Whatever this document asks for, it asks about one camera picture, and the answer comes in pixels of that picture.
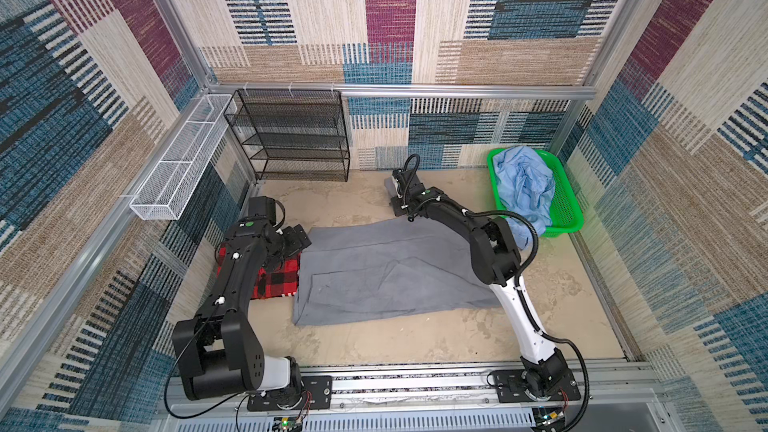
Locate black wire shelf rack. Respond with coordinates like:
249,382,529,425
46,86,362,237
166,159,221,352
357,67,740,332
224,89,351,182

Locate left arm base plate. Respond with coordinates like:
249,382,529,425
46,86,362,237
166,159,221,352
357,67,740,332
246,375,333,412

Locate light blue shirt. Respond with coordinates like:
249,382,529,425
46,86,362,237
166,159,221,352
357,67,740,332
491,146,556,236

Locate grey long sleeve shirt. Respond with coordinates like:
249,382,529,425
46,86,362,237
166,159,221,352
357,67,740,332
292,218,499,327

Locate white slotted cable duct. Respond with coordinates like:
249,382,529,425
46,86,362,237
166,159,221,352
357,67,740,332
176,408,535,432

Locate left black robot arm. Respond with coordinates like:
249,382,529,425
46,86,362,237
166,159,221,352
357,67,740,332
172,196,311,403

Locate aluminium front rail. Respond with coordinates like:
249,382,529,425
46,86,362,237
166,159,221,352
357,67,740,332
149,362,667,415

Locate red black plaid folded shirt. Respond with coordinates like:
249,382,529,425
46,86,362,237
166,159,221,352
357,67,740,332
216,242,301,300

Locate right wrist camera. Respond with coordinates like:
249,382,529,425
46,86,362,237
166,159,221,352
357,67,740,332
392,168,415,197

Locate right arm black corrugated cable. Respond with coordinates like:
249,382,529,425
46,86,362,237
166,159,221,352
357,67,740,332
400,153,592,432

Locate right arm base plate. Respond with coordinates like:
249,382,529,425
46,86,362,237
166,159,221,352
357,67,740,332
486,369,582,403

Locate white wire mesh basket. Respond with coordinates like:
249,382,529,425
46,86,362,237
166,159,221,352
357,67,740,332
130,94,233,221

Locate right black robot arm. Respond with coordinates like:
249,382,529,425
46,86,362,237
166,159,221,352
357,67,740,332
385,179,582,402

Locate green plastic basket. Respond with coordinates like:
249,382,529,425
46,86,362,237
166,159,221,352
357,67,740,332
487,148,584,237

